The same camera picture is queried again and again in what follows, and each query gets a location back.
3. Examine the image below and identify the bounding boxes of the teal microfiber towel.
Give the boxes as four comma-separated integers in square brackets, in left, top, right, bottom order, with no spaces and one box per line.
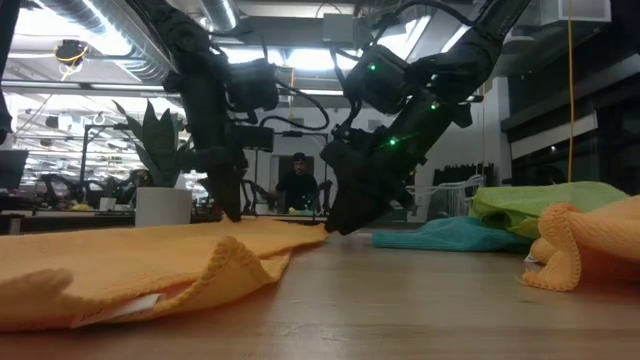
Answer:
[372,215,534,253]

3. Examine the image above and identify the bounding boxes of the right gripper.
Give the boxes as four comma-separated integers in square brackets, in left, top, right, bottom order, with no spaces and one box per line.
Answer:
[319,99,451,236]

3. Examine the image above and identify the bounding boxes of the black ceiling cord reel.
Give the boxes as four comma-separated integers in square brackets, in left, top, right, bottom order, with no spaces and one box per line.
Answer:
[53,38,91,69]

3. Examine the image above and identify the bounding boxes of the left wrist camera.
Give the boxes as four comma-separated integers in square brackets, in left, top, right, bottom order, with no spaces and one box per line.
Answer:
[225,58,280,114]

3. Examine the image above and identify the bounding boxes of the black computer monitor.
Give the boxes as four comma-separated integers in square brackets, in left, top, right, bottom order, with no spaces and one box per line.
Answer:
[0,149,30,190]

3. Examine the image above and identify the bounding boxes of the black left camera cable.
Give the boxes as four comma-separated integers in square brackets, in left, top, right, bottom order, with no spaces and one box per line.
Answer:
[257,79,331,132]

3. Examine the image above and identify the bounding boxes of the potted snake plant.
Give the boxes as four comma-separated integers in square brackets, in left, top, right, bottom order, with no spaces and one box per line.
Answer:
[112,98,199,228]

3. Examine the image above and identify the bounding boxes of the clear plastic bin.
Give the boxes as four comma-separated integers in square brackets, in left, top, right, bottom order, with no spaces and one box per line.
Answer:
[407,173,488,222]

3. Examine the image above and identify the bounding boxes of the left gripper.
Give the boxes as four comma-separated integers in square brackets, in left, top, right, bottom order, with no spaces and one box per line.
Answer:
[187,114,275,224]

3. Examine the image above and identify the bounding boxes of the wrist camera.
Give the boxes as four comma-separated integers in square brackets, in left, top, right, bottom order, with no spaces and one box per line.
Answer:
[225,58,280,114]
[343,44,419,115]

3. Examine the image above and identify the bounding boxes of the grey ceiling junction box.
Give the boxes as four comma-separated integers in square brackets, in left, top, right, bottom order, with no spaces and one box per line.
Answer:
[322,13,356,45]

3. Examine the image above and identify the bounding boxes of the green microfiber towel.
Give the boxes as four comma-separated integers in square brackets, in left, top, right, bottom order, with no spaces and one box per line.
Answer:
[469,180,630,240]

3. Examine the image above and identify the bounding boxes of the silver spiral air duct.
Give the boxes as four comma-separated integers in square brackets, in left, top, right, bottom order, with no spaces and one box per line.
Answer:
[39,0,176,84]

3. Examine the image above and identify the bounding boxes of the long ceiling light bar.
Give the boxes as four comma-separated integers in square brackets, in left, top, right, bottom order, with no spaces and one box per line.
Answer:
[298,88,485,104]
[0,79,181,96]

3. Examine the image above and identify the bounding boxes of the orange microfiber towel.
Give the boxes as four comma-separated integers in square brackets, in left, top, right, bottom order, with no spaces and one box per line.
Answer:
[0,215,330,334]
[522,194,640,293]

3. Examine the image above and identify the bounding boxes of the person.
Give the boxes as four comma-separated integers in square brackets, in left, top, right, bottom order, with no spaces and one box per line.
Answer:
[273,152,321,214]

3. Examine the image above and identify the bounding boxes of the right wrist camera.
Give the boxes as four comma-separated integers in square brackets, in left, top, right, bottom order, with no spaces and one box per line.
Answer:
[343,44,419,115]

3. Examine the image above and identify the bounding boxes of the office desk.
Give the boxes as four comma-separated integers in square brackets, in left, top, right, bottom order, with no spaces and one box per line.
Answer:
[0,208,137,236]

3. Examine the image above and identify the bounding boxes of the black camera cable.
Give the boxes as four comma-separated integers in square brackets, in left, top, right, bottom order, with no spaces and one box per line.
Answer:
[327,0,476,136]
[257,79,331,132]

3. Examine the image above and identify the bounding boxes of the black right camera cable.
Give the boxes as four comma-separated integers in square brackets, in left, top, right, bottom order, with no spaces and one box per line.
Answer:
[327,0,476,136]

